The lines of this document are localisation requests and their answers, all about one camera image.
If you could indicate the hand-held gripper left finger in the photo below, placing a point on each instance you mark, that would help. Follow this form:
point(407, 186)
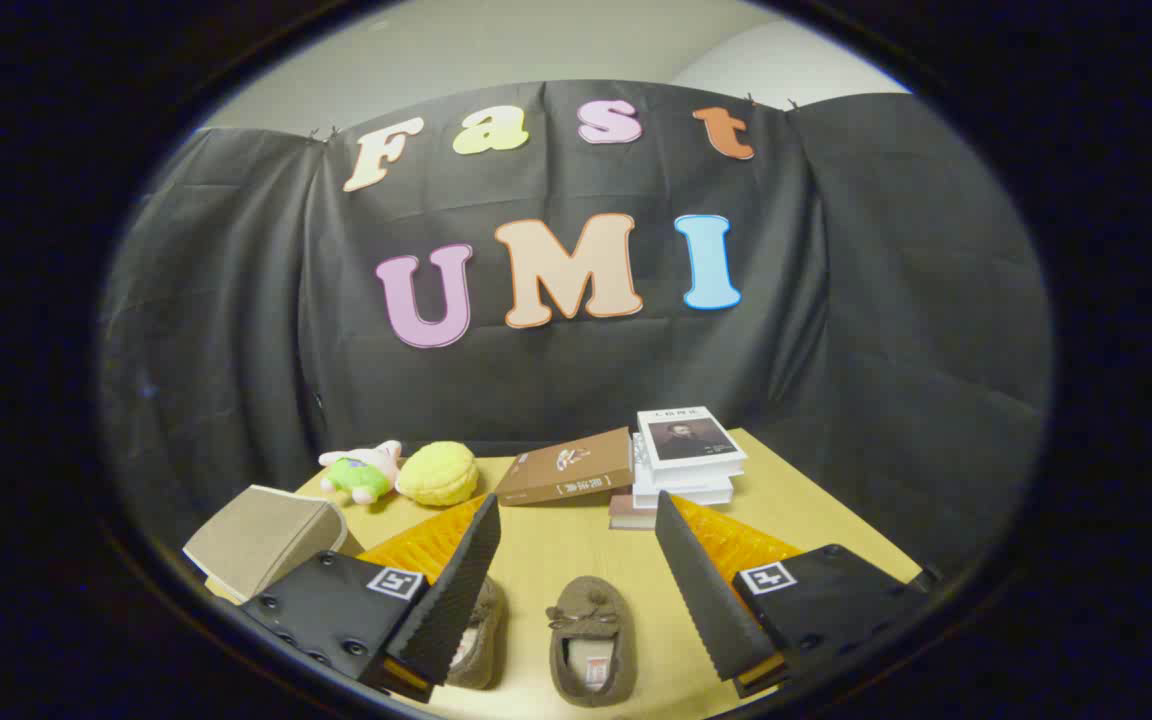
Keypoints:
point(456, 590)

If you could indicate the yellow plush bread toy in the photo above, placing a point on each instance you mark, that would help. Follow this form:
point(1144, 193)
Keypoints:
point(438, 474)

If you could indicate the pink and green plush toy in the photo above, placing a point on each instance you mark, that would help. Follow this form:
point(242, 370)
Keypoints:
point(361, 478)

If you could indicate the brown cover book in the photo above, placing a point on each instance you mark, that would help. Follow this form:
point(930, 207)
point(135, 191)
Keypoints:
point(566, 470)

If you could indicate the beige storage box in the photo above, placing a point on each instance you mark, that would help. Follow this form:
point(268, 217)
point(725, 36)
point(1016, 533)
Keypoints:
point(256, 540)

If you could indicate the black backdrop cloth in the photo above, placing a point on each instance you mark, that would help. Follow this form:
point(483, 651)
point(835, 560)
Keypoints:
point(236, 300)

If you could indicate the white book with portrait cover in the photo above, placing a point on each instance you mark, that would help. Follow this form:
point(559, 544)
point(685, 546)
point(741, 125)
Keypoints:
point(688, 440)

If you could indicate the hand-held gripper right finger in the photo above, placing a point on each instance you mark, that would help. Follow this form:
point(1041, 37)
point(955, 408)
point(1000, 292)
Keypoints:
point(701, 590)

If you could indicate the brown fuzzy shoe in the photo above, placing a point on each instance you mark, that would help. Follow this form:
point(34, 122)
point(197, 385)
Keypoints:
point(586, 612)
point(483, 640)

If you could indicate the mauve cover book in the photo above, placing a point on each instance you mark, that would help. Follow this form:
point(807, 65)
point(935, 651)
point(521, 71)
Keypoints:
point(631, 516)

